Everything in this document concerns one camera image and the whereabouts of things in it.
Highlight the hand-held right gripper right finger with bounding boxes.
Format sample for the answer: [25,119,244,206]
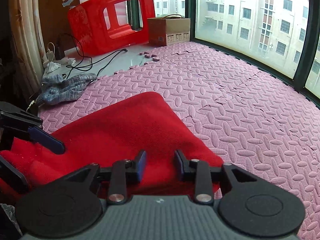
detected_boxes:
[174,149,260,205]

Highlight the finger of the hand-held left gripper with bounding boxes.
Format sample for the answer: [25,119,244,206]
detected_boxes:
[0,152,28,194]
[27,126,66,155]

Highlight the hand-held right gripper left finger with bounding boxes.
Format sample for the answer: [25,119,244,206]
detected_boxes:
[60,150,147,205]

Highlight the red sweater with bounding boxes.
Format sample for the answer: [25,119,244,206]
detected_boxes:
[0,92,223,203]

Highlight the dark patterned cloth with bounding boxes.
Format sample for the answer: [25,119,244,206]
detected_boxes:
[0,203,22,240]

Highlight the blue grey knit garment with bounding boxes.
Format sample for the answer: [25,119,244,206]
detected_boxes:
[36,73,98,106]

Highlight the crumpled white tissue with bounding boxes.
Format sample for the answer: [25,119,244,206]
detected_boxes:
[45,61,61,73]

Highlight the pink foam mat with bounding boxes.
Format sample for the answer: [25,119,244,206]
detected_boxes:
[37,41,320,240]

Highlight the white charger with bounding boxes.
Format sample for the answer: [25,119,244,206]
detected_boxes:
[46,42,56,61]

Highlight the beige floral curtain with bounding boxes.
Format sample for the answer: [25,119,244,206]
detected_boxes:
[7,0,45,100]

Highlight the loose foam mat pieces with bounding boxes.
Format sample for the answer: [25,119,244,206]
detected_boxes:
[139,50,161,62]

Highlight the wooden panel with stickers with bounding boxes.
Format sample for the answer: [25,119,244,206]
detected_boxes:
[37,0,81,52]

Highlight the red plastic stool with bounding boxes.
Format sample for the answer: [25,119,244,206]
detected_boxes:
[67,0,167,57]

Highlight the brown cardboard box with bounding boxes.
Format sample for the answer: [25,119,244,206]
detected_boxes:
[147,14,191,47]

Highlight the apartment building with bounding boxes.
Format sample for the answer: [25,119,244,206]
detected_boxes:
[153,0,320,79]

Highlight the black cable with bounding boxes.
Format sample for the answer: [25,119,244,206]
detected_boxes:
[65,48,128,79]

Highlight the dark green window frame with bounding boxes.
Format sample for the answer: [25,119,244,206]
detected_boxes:
[124,0,320,103]

